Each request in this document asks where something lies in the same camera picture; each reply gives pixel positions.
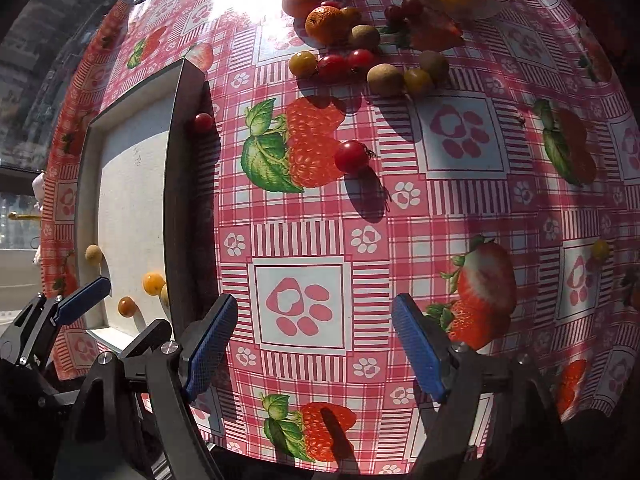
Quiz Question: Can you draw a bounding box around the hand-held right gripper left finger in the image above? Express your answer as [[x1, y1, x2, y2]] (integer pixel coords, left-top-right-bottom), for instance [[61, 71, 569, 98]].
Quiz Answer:
[[52, 294, 239, 480]]

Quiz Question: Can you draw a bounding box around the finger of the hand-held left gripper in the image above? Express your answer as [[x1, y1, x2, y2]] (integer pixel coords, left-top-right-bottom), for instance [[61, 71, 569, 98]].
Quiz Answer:
[[0, 276, 112, 367], [116, 318, 173, 362]]

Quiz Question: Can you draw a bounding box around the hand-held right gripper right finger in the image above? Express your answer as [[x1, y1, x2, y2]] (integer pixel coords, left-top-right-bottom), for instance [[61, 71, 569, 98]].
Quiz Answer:
[[391, 293, 569, 480]]

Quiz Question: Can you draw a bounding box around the grey rimmed white tray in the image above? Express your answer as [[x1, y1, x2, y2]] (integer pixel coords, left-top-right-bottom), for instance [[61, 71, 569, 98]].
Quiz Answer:
[[74, 57, 222, 357]]

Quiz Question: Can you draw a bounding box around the red checkered printed tablecloth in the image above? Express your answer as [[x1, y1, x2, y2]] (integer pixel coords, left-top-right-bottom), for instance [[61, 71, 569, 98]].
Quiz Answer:
[[37, 0, 640, 479]]

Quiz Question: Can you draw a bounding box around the brown kiwi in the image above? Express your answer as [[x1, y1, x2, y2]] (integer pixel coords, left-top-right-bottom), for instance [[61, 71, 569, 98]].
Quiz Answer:
[[367, 64, 405, 97], [419, 50, 451, 82], [348, 24, 382, 51]]

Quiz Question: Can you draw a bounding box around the orange mandarin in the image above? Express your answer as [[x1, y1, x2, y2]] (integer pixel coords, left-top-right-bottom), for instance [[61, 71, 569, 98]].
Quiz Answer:
[[282, 0, 325, 19], [305, 6, 351, 46]]

